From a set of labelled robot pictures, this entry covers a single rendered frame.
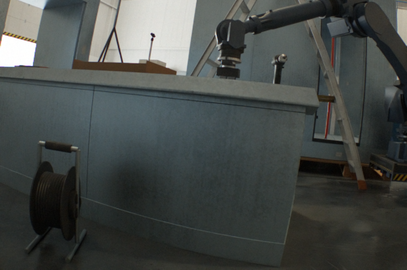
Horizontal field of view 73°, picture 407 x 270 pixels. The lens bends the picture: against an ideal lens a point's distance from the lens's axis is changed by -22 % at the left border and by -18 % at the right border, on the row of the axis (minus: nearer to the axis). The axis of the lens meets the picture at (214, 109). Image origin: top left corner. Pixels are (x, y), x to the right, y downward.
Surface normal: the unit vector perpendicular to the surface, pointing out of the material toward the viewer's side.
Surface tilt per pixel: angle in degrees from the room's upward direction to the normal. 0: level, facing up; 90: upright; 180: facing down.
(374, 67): 90
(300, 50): 90
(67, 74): 67
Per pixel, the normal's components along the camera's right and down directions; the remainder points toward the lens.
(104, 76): -0.20, -0.42
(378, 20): 0.28, 0.02
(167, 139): -0.27, -0.04
